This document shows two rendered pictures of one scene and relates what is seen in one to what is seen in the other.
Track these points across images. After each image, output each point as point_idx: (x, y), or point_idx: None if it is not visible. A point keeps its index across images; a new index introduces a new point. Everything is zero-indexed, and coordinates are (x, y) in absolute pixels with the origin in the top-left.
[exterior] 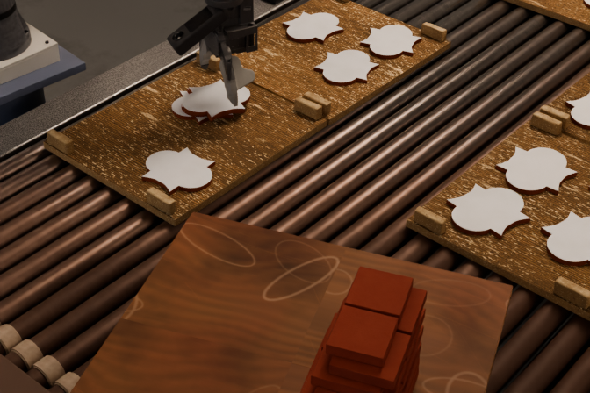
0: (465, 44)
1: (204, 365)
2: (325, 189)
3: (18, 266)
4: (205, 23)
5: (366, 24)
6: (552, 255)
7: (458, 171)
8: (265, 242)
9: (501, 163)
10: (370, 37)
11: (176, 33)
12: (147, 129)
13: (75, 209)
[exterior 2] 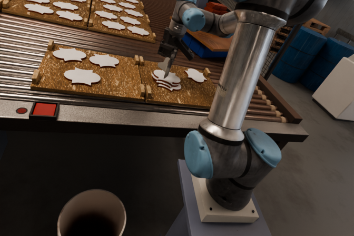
0: (41, 43)
1: (228, 39)
2: (160, 56)
3: None
4: (184, 42)
5: (58, 65)
6: (140, 23)
7: (125, 39)
8: (204, 39)
9: (118, 29)
10: (74, 59)
11: (192, 51)
12: (193, 90)
13: None
